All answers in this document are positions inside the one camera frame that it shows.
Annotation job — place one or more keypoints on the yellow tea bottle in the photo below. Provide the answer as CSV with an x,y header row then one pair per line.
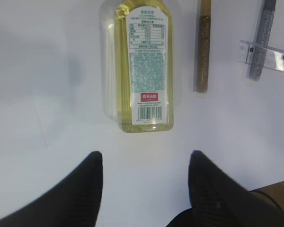
x,y
138,64

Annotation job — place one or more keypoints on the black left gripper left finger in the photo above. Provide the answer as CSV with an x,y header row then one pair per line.
x,y
73,202

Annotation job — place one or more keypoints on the gold glitter pen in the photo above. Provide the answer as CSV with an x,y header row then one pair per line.
x,y
203,46

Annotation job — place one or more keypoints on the silver glitter pen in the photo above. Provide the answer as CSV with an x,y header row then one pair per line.
x,y
262,39

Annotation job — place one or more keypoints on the clear plastic ruler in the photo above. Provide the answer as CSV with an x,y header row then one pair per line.
x,y
267,56

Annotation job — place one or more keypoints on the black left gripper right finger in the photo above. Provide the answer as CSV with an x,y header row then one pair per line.
x,y
219,201

